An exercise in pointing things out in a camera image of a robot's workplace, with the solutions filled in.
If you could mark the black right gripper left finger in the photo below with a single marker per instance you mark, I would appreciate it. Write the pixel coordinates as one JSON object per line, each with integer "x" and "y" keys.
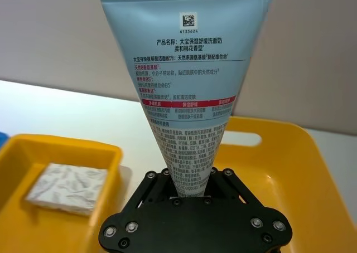
{"x": 156, "y": 187}

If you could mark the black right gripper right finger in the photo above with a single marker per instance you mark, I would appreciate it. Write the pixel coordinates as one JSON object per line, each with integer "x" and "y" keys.
{"x": 231, "y": 186}

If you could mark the pale blue cosmetic tube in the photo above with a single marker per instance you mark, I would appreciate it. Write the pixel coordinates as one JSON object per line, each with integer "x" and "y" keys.
{"x": 189, "y": 69}

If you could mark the large yellow plastic tray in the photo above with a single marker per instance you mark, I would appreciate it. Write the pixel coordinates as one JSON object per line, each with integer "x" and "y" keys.
{"x": 293, "y": 180}

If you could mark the white patterned tissue pack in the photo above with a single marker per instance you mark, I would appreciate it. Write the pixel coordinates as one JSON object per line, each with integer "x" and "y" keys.
{"x": 68, "y": 189}

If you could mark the small yellow plastic box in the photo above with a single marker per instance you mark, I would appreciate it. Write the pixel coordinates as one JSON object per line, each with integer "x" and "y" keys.
{"x": 16, "y": 225}

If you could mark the blue plastic object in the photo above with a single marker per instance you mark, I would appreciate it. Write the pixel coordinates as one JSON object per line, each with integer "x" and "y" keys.
{"x": 2, "y": 140}

